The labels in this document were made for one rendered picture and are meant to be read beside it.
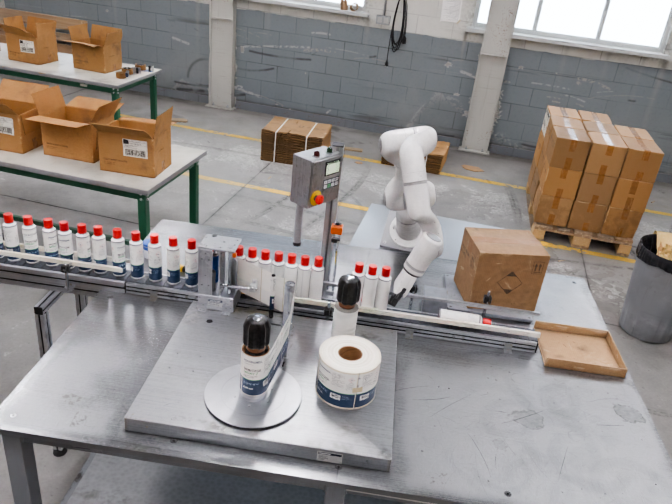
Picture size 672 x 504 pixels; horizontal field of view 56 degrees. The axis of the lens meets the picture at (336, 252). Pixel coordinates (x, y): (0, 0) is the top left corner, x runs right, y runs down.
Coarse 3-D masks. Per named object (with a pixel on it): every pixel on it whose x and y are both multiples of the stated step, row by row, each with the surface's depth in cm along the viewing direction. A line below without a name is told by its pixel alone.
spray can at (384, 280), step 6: (384, 270) 243; (390, 270) 244; (384, 276) 244; (390, 276) 247; (378, 282) 246; (384, 282) 244; (390, 282) 246; (378, 288) 247; (384, 288) 246; (378, 294) 248; (384, 294) 247; (378, 300) 249; (384, 300) 248; (378, 306) 250; (384, 306) 250
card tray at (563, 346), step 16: (544, 336) 259; (560, 336) 260; (576, 336) 261; (592, 336) 262; (608, 336) 260; (544, 352) 249; (560, 352) 250; (576, 352) 251; (592, 352) 252; (608, 352) 253; (576, 368) 240; (592, 368) 239; (608, 368) 239; (624, 368) 240
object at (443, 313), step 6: (438, 312) 254; (444, 312) 249; (450, 312) 249; (456, 312) 250; (462, 312) 250; (450, 318) 249; (456, 318) 248; (462, 318) 248; (468, 318) 248; (474, 318) 248; (480, 318) 248; (486, 318) 250; (486, 324) 249
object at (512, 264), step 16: (464, 240) 277; (480, 240) 266; (496, 240) 268; (512, 240) 269; (528, 240) 271; (464, 256) 276; (480, 256) 257; (496, 256) 258; (512, 256) 258; (528, 256) 259; (544, 256) 260; (464, 272) 274; (480, 272) 261; (496, 272) 261; (512, 272) 262; (528, 272) 263; (544, 272) 263; (464, 288) 273; (480, 288) 264; (496, 288) 265; (512, 288) 266; (528, 288) 266; (496, 304) 269; (512, 304) 270; (528, 304) 270
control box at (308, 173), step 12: (300, 156) 230; (312, 156) 231; (324, 156) 233; (336, 156) 236; (300, 168) 232; (312, 168) 229; (324, 168) 233; (300, 180) 234; (312, 180) 231; (300, 192) 235; (312, 192) 233; (324, 192) 239; (336, 192) 245; (300, 204) 237; (312, 204) 236
